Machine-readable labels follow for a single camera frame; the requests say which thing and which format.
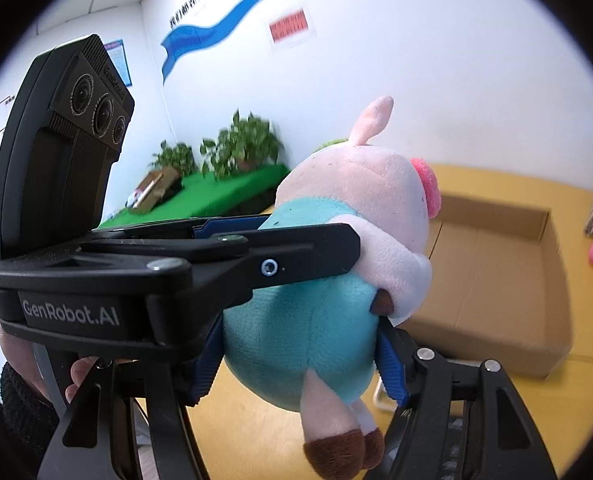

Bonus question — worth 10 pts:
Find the red wall sign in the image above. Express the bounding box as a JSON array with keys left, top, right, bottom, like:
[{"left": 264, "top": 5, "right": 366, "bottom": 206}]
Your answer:
[{"left": 268, "top": 6, "right": 318, "bottom": 52}]

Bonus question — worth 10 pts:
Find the person's left hand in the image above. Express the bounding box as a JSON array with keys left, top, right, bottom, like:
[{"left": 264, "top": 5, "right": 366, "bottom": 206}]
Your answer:
[{"left": 0, "top": 331, "right": 102, "bottom": 404}]

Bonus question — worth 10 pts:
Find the pink and teal plush pig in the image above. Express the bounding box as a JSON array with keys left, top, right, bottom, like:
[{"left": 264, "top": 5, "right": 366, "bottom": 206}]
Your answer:
[{"left": 220, "top": 95, "right": 445, "bottom": 479}]

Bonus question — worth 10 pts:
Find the brown cardboard box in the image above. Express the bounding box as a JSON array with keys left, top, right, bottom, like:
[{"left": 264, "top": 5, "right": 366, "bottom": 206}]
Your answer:
[{"left": 411, "top": 194, "right": 573, "bottom": 380}]

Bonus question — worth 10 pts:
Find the person's left forearm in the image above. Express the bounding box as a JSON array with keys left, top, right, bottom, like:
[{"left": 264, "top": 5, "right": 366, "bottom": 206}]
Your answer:
[{"left": 0, "top": 360, "right": 62, "bottom": 480}]

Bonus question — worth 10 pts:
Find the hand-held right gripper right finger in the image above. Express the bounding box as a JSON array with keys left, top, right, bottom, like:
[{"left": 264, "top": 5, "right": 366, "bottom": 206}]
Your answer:
[{"left": 375, "top": 321, "right": 561, "bottom": 480}]

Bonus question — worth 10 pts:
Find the small potted green plant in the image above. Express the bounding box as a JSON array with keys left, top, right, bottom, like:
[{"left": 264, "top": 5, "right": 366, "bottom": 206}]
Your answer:
[{"left": 150, "top": 140, "right": 198, "bottom": 177}]

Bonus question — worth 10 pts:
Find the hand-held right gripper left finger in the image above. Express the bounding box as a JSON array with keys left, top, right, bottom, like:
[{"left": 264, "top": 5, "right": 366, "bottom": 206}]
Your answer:
[{"left": 36, "top": 317, "right": 226, "bottom": 480}]

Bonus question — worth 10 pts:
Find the small brown carton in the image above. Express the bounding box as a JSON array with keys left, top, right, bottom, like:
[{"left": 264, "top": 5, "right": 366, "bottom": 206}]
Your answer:
[{"left": 125, "top": 167, "right": 183, "bottom": 214}]

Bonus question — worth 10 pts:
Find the blue wall poster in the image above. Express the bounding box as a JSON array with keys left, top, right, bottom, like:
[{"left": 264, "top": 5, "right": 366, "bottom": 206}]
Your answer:
[{"left": 103, "top": 37, "right": 133, "bottom": 89}]

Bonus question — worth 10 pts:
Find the blue ribbon wall decal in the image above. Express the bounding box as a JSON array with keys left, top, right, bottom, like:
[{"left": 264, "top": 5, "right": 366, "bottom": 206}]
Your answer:
[{"left": 160, "top": 0, "right": 457, "bottom": 86}]

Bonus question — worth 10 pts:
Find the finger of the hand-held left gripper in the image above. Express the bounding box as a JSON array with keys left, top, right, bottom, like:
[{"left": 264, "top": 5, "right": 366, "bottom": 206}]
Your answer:
[
  {"left": 91, "top": 213, "right": 273, "bottom": 249},
  {"left": 145, "top": 222, "right": 362, "bottom": 312}
]

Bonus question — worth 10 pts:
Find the large potted green plant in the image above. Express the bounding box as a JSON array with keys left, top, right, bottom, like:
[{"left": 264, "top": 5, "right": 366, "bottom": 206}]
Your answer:
[{"left": 200, "top": 109, "right": 286, "bottom": 182}]

